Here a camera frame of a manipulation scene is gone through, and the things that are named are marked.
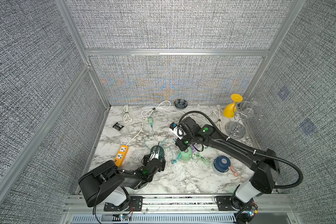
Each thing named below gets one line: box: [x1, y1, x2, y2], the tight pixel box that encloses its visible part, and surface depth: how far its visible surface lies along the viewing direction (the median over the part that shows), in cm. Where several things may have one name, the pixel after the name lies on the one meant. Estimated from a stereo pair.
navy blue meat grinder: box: [213, 155, 231, 173], surface depth 79 cm
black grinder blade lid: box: [174, 98, 189, 109], surface depth 119 cm
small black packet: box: [112, 122, 125, 132], surface depth 106 cm
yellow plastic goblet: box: [223, 93, 244, 119], surface depth 94 cm
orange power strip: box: [113, 144, 129, 168], surface depth 90 cm
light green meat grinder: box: [179, 145, 193, 164], surface depth 83 cm
